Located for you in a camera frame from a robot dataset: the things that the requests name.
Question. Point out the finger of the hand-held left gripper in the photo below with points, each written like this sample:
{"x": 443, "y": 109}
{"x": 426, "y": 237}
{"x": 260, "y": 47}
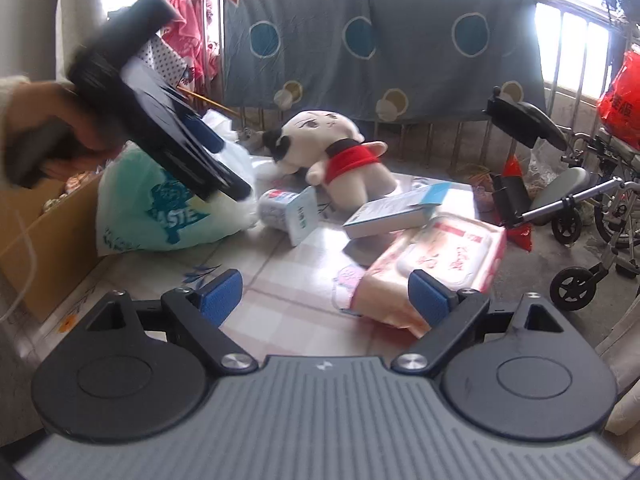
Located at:
{"x": 202, "y": 132}
{"x": 210, "y": 175}

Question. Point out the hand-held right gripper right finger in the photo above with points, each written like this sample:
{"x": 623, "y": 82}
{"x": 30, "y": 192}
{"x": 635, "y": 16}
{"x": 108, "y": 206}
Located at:
{"x": 425, "y": 295}

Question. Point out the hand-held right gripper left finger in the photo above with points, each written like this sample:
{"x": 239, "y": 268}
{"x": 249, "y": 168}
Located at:
{"x": 222, "y": 295}

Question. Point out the pink wet wipes pack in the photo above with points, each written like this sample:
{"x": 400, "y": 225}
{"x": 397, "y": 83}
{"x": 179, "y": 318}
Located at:
{"x": 440, "y": 255}

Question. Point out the white plastic bag teal print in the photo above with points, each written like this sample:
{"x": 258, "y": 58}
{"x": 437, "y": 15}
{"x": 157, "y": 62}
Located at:
{"x": 145, "y": 200}

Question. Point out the brown cardboard box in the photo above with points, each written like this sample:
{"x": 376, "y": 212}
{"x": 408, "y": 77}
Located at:
{"x": 45, "y": 255}

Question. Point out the person's left forearm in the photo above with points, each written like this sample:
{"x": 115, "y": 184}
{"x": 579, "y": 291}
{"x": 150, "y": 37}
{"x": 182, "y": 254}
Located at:
{"x": 11, "y": 92}

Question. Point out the person's left hand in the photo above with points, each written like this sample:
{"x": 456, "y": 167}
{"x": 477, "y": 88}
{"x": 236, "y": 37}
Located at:
{"x": 45, "y": 105}

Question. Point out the yellow pole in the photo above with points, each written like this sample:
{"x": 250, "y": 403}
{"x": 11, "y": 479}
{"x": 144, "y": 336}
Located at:
{"x": 215, "y": 104}

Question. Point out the white star print cloth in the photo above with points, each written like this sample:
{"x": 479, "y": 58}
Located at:
{"x": 170, "y": 62}

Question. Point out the pink hanging clothes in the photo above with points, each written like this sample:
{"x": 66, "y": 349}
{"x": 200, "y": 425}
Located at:
{"x": 192, "y": 35}

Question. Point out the white patterned curtain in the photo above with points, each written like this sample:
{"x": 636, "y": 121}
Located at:
{"x": 80, "y": 0}

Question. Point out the white and blue box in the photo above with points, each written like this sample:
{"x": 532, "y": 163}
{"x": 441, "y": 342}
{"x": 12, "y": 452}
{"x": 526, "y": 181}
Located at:
{"x": 385, "y": 215}

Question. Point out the plush doll red shirt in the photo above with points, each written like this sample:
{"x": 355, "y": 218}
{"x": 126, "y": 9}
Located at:
{"x": 350, "y": 180}

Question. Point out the wheelchair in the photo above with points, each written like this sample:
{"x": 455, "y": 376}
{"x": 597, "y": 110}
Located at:
{"x": 565, "y": 185}

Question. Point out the grey blanket with circles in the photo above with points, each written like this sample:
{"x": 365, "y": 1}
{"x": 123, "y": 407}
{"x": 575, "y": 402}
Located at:
{"x": 400, "y": 75}

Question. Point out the beige cloth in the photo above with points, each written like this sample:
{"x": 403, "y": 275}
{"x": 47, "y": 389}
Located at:
{"x": 625, "y": 360}

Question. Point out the red plastic bag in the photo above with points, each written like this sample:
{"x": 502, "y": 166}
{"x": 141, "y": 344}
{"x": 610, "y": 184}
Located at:
{"x": 622, "y": 105}

